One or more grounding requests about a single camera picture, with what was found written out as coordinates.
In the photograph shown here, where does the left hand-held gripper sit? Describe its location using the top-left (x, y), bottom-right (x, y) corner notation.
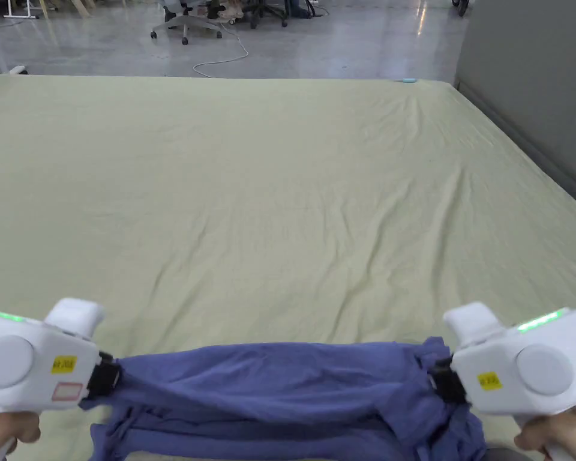
top-left (0, 297), bottom-right (121, 461)

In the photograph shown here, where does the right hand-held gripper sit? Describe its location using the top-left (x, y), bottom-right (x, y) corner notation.
top-left (431, 303), bottom-right (576, 461)

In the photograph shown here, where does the dark blue shirt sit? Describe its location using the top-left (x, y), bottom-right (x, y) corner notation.
top-left (79, 336), bottom-right (489, 461)

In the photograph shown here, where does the person's left hand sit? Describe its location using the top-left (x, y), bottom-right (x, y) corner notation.
top-left (0, 411), bottom-right (42, 461)

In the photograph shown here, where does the person's right hand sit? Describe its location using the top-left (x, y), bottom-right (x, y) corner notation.
top-left (513, 397), bottom-right (576, 461)

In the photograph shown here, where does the bed with pale green sheet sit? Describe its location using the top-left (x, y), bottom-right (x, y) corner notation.
top-left (0, 74), bottom-right (576, 461)

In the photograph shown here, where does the grey office chair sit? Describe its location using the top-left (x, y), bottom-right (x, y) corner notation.
top-left (149, 0), bottom-right (224, 46)

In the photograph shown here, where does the black office chair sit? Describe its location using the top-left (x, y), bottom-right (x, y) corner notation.
top-left (237, 0), bottom-right (289, 29)

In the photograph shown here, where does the white cable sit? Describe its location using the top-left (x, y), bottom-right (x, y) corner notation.
top-left (193, 21), bottom-right (250, 79)

